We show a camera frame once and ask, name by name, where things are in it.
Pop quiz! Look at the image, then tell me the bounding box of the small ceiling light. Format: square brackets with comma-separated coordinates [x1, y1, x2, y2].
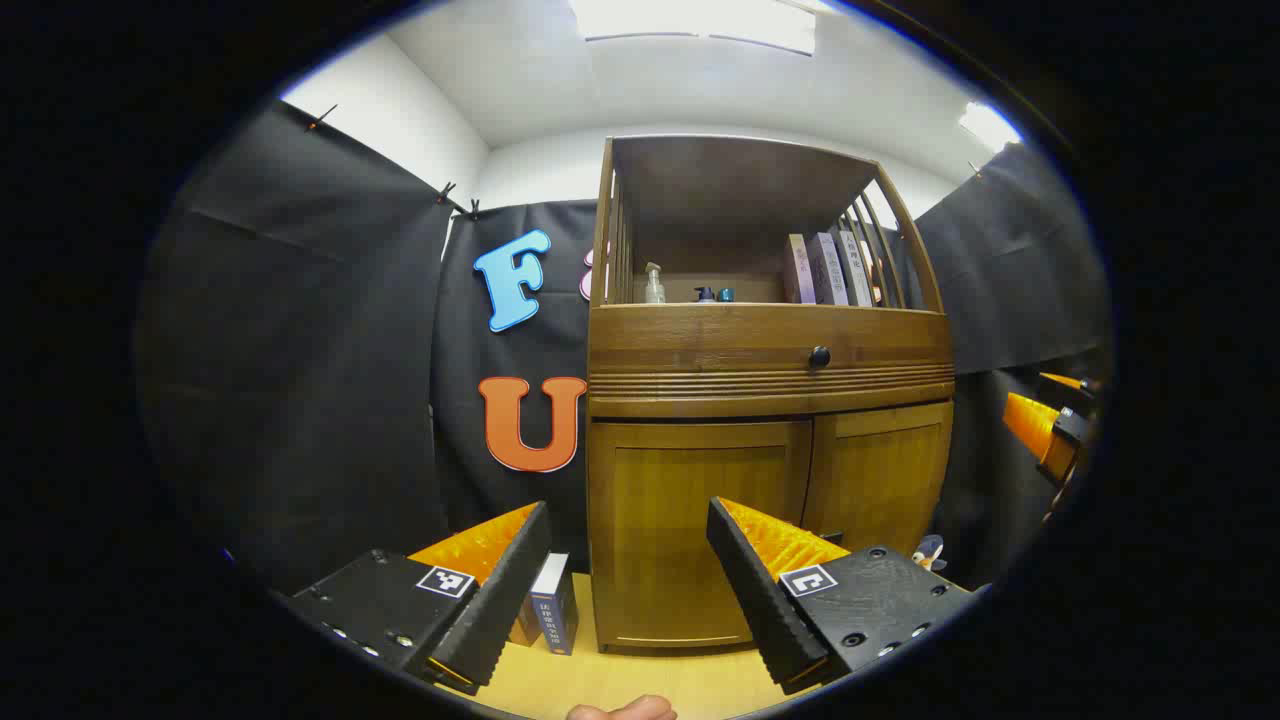
[958, 102, 1023, 153]

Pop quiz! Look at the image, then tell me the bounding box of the wooden shoe cabinet door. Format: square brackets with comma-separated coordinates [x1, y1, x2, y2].
[590, 420, 813, 653]
[803, 402, 953, 561]

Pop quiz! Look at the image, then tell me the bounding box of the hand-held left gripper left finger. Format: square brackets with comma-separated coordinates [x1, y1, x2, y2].
[290, 500, 553, 694]

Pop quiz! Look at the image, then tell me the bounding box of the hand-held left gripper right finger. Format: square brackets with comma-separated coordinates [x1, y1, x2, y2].
[706, 496, 976, 696]

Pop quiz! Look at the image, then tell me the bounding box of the wooden double-door shoe cabinet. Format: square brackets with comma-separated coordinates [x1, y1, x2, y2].
[587, 135, 956, 656]

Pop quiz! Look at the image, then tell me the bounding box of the grey upright book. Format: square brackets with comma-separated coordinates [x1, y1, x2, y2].
[838, 230, 874, 306]
[785, 234, 817, 304]
[808, 232, 850, 306]

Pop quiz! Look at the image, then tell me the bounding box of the wooden drawer front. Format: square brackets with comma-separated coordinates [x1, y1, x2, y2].
[589, 304, 954, 403]

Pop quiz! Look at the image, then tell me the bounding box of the blue book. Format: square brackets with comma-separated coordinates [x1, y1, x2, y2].
[530, 553, 579, 656]

